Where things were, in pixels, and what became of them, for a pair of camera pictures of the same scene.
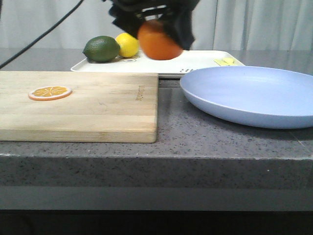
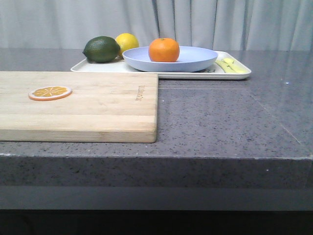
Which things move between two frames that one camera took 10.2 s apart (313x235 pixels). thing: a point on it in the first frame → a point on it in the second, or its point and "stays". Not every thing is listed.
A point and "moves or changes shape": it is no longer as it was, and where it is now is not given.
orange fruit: x=155 y=43 moves or changes shape
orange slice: x=49 y=93 stays
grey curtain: x=219 y=24 stays
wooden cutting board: x=103 y=107 stays
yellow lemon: x=129 y=46 stays
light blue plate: x=263 y=96 → x=190 y=58
